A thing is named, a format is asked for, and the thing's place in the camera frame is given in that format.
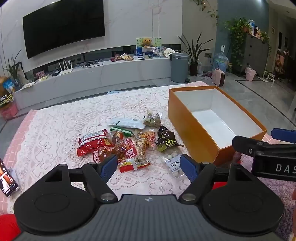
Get clear packet of white balls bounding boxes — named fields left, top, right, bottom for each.
left=160, top=153, right=186, bottom=179

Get black television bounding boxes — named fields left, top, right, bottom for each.
left=22, top=0, right=106, bottom=59

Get grey trash bin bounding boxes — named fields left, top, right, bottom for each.
left=170, top=52, right=190, bottom=83

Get snack bags on console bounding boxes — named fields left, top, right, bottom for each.
left=115, top=53, right=134, bottom=62

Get red packet of braised meat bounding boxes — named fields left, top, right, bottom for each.
left=92, top=146, right=115, bottom=164

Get green striped snack packet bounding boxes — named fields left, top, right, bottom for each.
left=109, top=126, right=134, bottom=138

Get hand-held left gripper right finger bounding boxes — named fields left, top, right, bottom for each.
left=179, top=154, right=252, bottom=202

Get pink space heater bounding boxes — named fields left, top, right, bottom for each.
left=212, top=68, right=226, bottom=88

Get white flat snack packet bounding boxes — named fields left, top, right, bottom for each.
left=108, top=117, right=144, bottom=129

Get trailing ivy plant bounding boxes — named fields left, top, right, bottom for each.
left=225, top=17, right=255, bottom=68

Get red cloth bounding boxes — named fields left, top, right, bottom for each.
left=0, top=213, right=22, bottom=241

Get small potted plant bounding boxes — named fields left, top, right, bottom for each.
left=1, top=49, right=23, bottom=82

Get black cables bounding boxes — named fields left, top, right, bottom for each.
left=80, top=59, right=104, bottom=68

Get white router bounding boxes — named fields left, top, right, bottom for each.
left=57, top=59, right=74, bottom=75

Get dark drawer cabinet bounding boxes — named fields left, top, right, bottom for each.
left=240, top=32, right=270, bottom=77

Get long-leaf potted plant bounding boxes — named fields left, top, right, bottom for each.
left=176, top=32, right=215, bottom=76

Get smartphone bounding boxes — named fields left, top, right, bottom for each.
left=0, top=158, right=20, bottom=198

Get teddy bear gift box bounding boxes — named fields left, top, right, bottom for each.
left=136, top=37, right=162, bottom=56

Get large red snack packet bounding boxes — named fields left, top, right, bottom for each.
left=77, top=129, right=110, bottom=157

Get pink bucket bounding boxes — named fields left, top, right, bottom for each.
left=245, top=67, right=257, bottom=82

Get hanging vine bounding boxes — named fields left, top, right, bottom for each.
left=193, top=0, right=219, bottom=25

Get clear packet of green candies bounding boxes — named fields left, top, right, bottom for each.
left=143, top=110, right=163, bottom=128

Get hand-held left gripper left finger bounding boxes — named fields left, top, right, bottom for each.
left=45, top=154, right=118, bottom=203

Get orange cardboard box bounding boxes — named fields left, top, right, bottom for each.
left=168, top=86, right=267, bottom=166

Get white television console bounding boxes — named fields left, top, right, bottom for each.
left=13, top=55, right=173, bottom=111

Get pink basket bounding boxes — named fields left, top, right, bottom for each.
left=0, top=102, right=19, bottom=120

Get brown drumstick packet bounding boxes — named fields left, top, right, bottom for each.
left=112, top=138, right=137, bottom=161

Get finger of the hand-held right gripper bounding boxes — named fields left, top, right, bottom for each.
left=271, top=127, right=296, bottom=143
left=232, top=136, right=270, bottom=161

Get blue water jug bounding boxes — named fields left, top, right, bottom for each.
left=214, top=52, right=229, bottom=73

